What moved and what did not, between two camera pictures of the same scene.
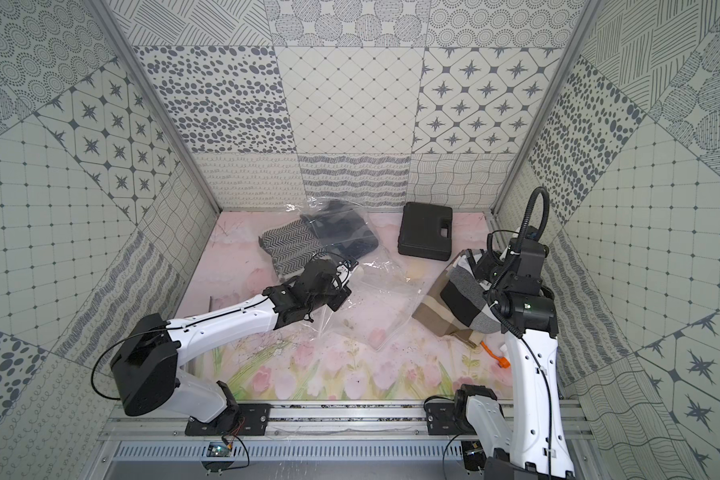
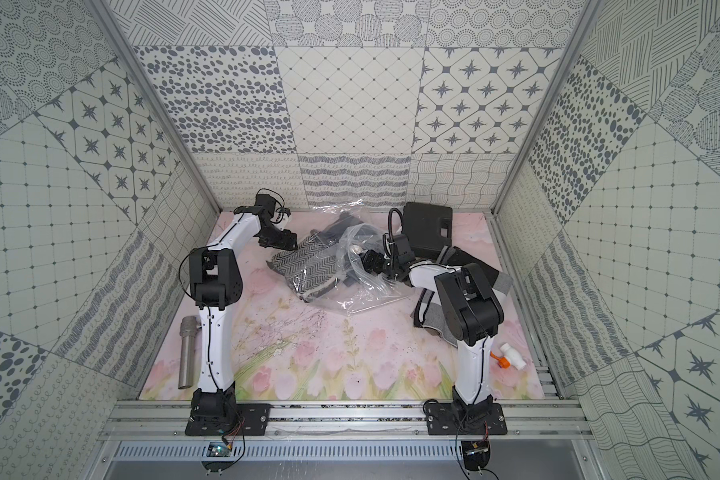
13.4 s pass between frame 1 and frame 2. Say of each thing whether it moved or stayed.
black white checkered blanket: moved
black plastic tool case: stayed
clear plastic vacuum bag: moved
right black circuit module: stayed
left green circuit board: stayed
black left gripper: moved
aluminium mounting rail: stayed
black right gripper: moved
